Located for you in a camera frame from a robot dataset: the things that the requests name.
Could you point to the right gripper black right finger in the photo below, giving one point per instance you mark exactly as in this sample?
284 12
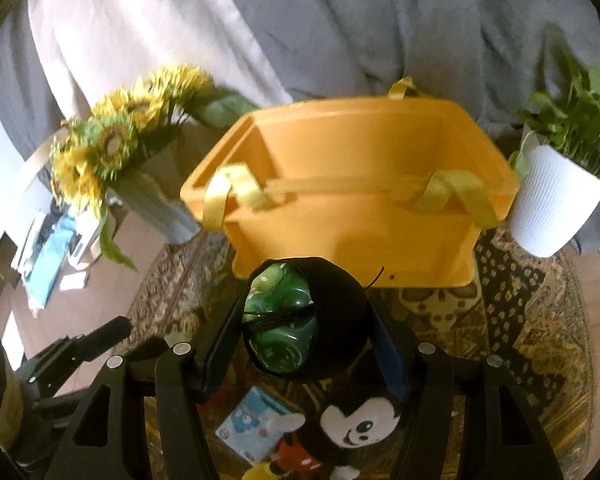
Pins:
425 379

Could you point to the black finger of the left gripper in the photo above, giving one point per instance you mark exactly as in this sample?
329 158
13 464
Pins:
58 361

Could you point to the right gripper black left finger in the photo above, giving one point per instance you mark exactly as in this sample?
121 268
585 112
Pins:
186 376

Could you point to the green black plush toy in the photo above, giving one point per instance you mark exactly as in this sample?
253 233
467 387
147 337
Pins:
305 319

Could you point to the blue white cartoon pouch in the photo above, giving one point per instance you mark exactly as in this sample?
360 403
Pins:
247 431

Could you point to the Mickey Mouse plush toy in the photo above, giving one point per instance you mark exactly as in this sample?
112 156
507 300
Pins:
321 447

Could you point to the blue cloth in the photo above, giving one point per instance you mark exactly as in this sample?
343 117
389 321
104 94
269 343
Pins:
40 281

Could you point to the patterned oriental rug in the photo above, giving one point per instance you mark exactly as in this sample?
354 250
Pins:
528 311

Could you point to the grey ribbed vase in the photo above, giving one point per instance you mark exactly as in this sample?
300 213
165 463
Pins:
168 216

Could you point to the orange plastic crate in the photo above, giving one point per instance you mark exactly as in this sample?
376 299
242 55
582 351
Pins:
394 189

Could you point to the white ribbed plant pot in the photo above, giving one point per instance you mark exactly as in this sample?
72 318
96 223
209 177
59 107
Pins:
555 199

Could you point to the sunflower bouquet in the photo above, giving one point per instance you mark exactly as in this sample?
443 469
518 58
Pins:
128 126

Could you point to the green leafy plant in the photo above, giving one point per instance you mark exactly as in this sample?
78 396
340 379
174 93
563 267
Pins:
570 127

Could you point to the grey curtain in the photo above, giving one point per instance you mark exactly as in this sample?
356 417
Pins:
486 55

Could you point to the beige curtain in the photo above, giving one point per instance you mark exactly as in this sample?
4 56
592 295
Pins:
90 47

